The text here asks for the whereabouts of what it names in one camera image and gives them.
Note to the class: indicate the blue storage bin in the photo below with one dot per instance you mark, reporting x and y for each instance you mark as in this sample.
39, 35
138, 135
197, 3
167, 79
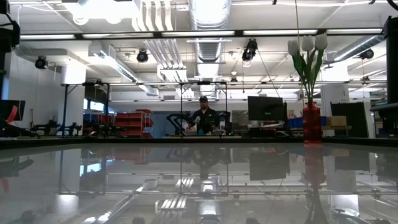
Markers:
297, 122

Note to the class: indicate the red ribbed glass vase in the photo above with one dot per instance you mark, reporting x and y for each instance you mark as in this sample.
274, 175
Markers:
312, 124

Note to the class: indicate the silver ventilation duct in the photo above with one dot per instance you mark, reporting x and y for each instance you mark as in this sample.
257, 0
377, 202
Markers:
210, 49

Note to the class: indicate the black overhead light bar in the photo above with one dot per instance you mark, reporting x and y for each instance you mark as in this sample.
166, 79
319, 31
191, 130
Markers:
157, 34

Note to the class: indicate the large black monitor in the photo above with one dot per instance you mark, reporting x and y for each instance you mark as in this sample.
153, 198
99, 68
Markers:
265, 108

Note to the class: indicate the black background robot arm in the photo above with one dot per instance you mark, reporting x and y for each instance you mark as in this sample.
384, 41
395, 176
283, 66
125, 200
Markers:
174, 119
73, 128
43, 127

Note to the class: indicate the black aluminium table frame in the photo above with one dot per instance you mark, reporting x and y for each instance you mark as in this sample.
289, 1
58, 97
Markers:
264, 140

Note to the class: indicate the grey desk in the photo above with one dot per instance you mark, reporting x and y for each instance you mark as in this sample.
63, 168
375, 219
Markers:
384, 107

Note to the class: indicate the red storage shelf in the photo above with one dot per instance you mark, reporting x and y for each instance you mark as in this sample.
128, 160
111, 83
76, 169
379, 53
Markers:
130, 119

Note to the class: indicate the cardboard box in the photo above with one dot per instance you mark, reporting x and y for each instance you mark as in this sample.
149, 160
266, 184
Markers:
337, 121

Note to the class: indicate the black ceiling spotlight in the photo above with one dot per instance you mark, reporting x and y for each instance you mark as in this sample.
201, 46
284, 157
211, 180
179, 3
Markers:
41, 62
142, 56
249, 49
367, 54

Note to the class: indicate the black pillar stand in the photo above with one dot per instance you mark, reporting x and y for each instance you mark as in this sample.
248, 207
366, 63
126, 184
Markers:
392, 62

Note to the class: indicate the black background rig frame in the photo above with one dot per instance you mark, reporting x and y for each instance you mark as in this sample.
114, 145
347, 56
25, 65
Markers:
65, 105

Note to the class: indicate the black panel board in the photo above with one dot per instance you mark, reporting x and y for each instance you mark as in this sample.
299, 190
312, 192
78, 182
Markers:
354, 112

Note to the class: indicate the white artificial tulip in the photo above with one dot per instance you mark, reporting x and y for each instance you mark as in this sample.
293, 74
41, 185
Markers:
293, 47
321, 41
308, 43

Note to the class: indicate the person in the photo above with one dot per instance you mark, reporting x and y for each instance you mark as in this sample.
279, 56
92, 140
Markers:
206, 119

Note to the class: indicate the small black monitor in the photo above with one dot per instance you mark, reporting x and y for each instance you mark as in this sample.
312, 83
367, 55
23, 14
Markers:
21, 105

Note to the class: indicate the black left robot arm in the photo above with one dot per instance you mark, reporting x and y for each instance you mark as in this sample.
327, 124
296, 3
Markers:
9, 39

